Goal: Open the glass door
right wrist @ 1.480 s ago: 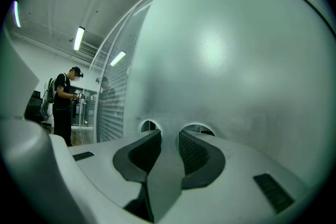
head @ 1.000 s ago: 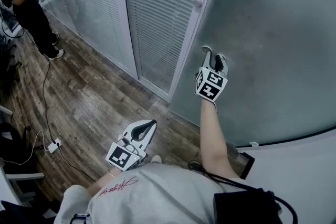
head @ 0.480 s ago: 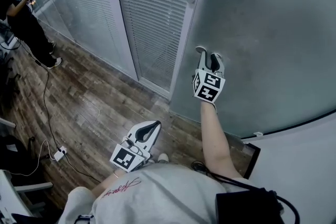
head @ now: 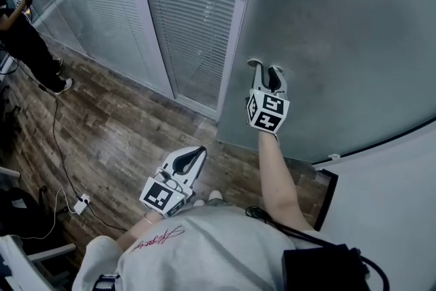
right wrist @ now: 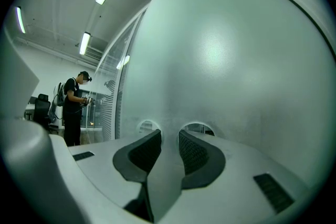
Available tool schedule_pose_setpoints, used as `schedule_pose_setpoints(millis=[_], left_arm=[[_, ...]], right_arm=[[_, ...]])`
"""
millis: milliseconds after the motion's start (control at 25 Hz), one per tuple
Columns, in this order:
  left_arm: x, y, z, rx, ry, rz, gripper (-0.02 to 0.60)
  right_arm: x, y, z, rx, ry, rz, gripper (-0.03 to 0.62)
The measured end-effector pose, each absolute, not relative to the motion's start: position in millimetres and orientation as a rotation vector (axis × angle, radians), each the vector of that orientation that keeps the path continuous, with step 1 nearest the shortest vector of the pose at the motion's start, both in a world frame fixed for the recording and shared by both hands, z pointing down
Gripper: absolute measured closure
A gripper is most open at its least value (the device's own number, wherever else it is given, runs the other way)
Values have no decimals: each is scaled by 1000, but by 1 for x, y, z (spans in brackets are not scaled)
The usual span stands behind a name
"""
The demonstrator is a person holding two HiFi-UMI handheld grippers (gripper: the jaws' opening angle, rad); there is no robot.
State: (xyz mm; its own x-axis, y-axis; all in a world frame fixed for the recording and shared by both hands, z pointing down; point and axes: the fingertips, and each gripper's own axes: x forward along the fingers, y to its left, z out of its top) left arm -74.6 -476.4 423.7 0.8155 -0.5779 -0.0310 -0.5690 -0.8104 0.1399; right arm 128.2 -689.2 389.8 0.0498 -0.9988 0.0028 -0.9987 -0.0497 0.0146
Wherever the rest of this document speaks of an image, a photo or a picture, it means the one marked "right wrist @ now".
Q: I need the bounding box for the ceiling air vent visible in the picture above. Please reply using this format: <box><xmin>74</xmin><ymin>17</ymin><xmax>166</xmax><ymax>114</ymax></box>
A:
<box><xmin>86</xmin><ymin>45</ymin><xmax>106</xmax><ymax>60</ymax></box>

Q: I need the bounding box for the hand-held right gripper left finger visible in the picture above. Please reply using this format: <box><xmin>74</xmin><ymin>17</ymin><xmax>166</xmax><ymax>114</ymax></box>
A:
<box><xmin>49</xmin><ymin>128</ymin><xmax>163</xmax><ymax>222</ymax></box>

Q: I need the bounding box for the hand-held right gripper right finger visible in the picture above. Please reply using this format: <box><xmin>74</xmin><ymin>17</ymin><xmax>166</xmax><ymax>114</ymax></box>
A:
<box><xmin>178</xmin><ymin>129</ymin><xmax>316</xmax><ymax>222</ymax></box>

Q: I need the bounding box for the black office chair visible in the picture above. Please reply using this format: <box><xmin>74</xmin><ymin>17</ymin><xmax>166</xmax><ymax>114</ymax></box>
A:
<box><xmin>32</xmin><ymin>93</ymin><xmax>52</xmax><ymax>132</ymax></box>

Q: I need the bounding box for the glass pane with white blinds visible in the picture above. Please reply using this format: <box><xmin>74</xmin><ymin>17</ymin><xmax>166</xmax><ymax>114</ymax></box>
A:
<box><xmin>86</xmin><ymin>20</ymin><xmax>140</xmax><ymax>144</ymax></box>
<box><xmin>114</xmin><ymin>18</ymin><xmax>144</xmax><ymax>140</ymax></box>

